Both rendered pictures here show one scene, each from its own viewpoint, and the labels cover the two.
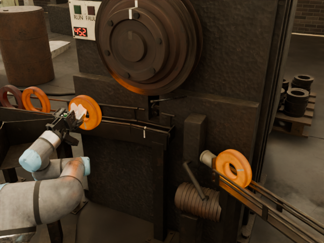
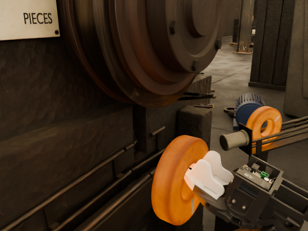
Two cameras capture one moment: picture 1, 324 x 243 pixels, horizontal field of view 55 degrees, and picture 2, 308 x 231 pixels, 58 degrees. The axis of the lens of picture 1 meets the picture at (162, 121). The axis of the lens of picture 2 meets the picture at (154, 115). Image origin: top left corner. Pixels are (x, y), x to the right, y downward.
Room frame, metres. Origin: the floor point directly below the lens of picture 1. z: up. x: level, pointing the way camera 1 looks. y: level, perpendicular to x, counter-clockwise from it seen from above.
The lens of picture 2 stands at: (1.18, 0.77, 1.10)
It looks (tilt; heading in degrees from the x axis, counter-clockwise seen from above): 19 degrees down; 281
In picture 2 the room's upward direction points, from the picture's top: straight up
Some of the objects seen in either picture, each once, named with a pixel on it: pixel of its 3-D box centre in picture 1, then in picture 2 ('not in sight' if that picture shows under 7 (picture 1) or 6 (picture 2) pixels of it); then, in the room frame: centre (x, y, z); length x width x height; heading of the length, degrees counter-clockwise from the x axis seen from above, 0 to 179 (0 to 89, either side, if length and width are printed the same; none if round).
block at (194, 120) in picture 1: (195, 140); (193, 140); (1.22, -0.15, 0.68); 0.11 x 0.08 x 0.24; 155
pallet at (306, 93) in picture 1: (252, 88); not in sight; (3.01, -0.94, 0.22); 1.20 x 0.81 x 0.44; 63
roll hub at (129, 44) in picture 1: (134, 45); (194, 8); (1.22, 0.11, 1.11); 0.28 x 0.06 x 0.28; 65
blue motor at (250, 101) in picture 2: not in sight; (249, 110); (0.74, -2.15, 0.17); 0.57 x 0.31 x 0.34; 85
